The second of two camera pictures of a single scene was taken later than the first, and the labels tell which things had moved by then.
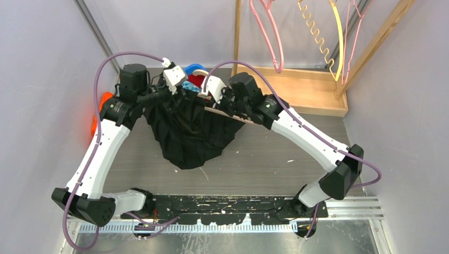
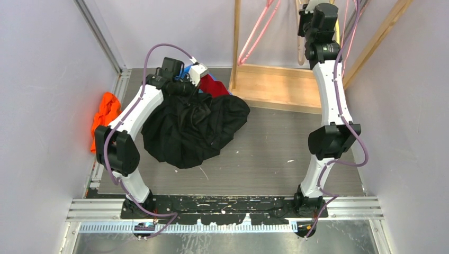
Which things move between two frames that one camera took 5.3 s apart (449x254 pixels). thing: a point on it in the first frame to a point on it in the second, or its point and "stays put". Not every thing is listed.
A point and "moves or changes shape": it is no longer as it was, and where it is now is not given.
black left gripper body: x=162 y=94 to x=187 y=90
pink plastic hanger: x=268 y=8 to x=240 y=62
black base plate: x=224 y=209 stays put
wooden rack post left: x=238 y=24 stays put
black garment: x=189 y=132 moves or changes shape
